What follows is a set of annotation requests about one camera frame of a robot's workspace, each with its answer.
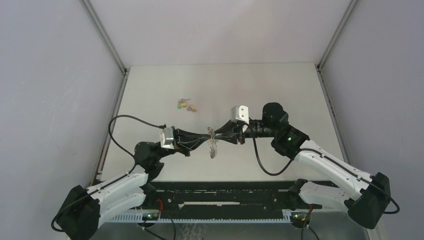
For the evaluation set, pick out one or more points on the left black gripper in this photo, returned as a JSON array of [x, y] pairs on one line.
[[184, 141]]

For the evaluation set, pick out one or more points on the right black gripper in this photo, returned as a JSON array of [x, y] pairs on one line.
[[230, 127]]

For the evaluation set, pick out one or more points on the metal chain keyring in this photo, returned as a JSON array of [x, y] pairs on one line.
[[212, 142]]

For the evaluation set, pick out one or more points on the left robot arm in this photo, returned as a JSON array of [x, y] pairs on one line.
[[85, 210]]

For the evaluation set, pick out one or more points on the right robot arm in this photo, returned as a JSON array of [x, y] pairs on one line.
[[362, 195]]

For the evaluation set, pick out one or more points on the orange tagged key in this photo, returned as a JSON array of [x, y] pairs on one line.
[[191, 108]]

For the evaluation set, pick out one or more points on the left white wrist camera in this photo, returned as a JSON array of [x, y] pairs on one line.
[[167, 138]]

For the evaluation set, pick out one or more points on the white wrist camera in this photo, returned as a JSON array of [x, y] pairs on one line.
[[239, 113], [167, 138]]

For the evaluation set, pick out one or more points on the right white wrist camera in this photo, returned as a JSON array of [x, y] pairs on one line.
[[239, 113]]

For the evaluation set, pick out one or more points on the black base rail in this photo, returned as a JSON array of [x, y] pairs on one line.
[[214, 196]]

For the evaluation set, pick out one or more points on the white toothed cable strip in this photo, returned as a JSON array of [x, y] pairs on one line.
[[238, 217]]

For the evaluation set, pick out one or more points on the right aluminium frame post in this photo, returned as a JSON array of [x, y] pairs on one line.
[[320, 67]]

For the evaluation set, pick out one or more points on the aluminium frame post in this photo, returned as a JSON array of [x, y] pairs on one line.
[[107, 42], [320, 67]]

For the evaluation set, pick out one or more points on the left aluminium frame post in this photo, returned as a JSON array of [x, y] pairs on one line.
[[107, 42]]

